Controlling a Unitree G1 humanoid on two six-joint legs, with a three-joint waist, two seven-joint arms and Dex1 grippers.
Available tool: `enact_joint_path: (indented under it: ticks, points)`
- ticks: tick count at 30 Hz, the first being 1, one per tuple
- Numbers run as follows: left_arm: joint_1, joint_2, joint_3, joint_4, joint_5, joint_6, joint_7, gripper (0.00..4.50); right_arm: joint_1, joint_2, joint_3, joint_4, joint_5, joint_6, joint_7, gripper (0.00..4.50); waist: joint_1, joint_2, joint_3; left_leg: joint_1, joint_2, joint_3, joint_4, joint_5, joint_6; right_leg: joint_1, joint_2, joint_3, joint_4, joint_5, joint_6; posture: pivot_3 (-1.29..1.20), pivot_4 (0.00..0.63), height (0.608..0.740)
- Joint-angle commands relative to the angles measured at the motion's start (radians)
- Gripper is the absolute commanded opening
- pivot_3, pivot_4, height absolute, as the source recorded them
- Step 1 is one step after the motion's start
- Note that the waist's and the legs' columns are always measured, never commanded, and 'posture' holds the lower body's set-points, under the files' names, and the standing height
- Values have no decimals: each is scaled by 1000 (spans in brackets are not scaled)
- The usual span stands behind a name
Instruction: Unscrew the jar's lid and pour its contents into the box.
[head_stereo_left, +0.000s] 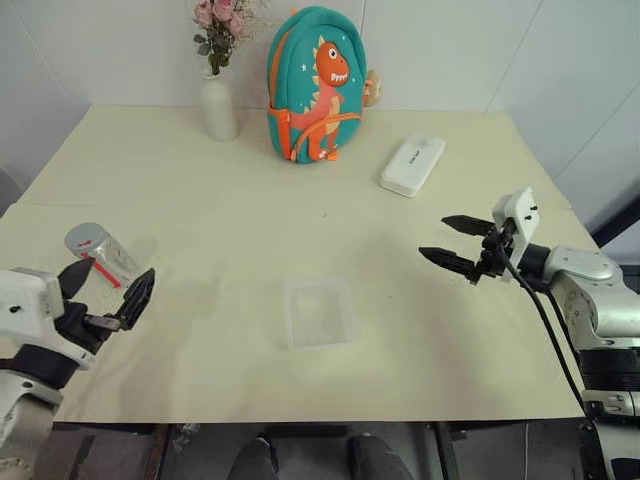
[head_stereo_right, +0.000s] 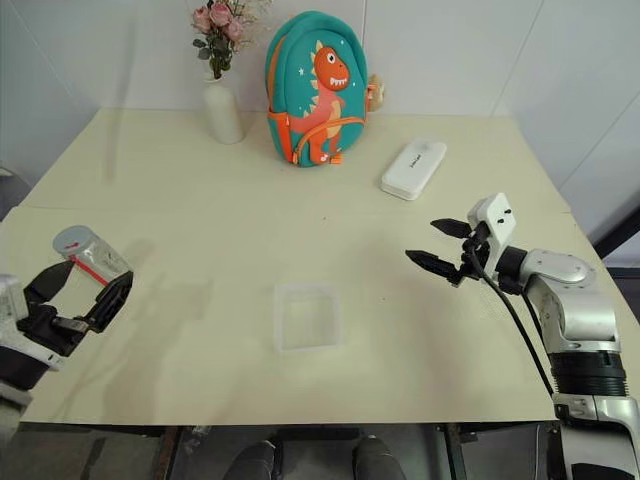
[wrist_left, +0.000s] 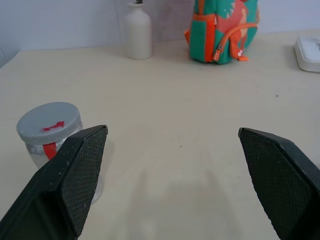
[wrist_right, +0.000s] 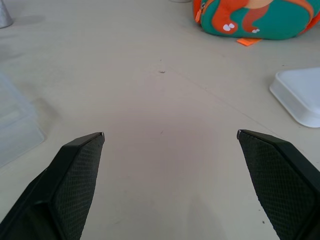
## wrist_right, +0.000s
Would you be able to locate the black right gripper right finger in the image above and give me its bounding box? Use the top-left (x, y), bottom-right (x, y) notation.
top-left (236, 129), bottom-right (320, 240)

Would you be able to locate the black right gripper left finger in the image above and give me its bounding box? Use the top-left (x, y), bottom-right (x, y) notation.
top-left (0, 131), bottom-right (106, 240)

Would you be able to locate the white plastic jar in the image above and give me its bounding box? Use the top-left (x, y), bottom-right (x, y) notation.
top-left (0, 0), bottom-right (15, 29)

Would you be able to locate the clear plastic square tray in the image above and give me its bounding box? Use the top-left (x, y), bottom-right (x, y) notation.
top-left (0, 71), bottom-right (47, 169)

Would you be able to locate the white rectangular case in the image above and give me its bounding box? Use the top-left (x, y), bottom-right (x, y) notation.
top-left (269, 66), bottom-right (320, 129)

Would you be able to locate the teal dinosaur backpack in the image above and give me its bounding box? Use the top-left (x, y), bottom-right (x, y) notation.
top-left (192, 0), bottom-right (320, 48)

